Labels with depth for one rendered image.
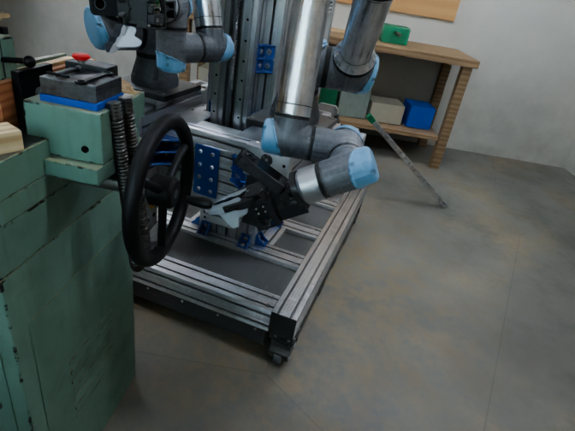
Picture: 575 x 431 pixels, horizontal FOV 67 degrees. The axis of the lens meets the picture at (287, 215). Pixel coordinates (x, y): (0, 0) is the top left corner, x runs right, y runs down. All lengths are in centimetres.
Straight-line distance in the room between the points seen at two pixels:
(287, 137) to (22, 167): 48
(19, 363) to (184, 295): 77
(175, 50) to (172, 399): 102
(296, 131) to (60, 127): 43
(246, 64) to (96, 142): 75
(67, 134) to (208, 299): 90
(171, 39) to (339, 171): 57
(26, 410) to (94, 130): 56
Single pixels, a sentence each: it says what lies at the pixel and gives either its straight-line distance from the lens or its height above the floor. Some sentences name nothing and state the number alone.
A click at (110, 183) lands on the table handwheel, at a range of 88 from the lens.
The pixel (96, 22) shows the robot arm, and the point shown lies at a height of 100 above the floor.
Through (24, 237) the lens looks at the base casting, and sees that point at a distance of 85.
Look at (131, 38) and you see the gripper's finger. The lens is 100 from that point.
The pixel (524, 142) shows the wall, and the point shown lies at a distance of 459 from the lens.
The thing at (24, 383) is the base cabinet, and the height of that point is 47.
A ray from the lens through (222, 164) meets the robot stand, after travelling 143.
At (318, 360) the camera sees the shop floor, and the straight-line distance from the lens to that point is 168.
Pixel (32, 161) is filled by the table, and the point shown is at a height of 88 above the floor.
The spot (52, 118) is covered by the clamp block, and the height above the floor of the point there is 94.
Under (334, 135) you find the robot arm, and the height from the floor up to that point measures 92.
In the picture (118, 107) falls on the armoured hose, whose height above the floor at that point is 97.
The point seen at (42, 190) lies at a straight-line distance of 86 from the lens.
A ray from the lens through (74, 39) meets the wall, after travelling 463.
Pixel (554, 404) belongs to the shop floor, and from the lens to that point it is 197.
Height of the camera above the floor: 120
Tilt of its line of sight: 29 degrees down
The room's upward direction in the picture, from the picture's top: 10 degrees clockwise
